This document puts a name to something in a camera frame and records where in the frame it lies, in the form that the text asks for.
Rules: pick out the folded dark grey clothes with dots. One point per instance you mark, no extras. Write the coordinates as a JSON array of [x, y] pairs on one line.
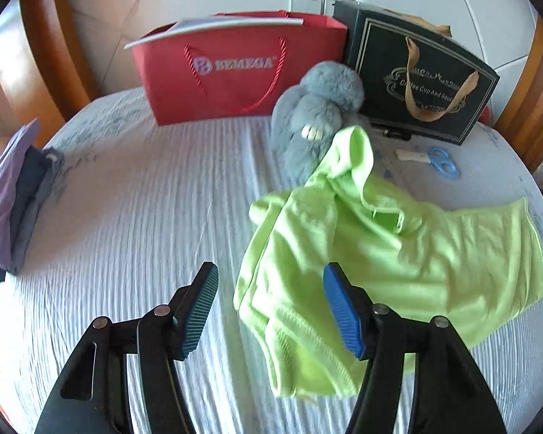
[[31, 190]]

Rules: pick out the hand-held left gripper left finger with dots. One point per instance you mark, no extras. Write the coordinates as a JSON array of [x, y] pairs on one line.
[[199, 312]]

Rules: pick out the small red bag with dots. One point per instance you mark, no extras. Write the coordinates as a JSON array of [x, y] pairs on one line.
[[483, 114]]

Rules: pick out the white quilted headboard panel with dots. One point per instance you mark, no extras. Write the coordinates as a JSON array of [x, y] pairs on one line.
[[117, 9]]

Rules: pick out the black pen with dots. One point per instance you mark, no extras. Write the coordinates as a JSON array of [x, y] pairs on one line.
[[396, 134]]

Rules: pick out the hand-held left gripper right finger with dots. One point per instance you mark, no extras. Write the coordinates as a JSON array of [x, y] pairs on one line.
[[344, 312]]

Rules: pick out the red paper bag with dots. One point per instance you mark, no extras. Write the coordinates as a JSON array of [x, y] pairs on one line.
[[235, 95]]

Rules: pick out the wooden headboard frame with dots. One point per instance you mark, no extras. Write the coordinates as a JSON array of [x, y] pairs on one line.
[[36, 54], [534, 99]]

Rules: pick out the light green shirt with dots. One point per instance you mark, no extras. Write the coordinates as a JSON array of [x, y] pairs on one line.
[[411, 244]]

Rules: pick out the striped pale blue bed sheet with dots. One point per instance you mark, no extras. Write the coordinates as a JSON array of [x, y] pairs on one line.
[[140, 199]]

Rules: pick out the black gift bag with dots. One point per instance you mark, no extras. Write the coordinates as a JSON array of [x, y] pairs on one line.
[[380, 58]]

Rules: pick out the grey plush bunny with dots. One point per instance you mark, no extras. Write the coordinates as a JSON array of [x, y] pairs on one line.
[[298, 135]]

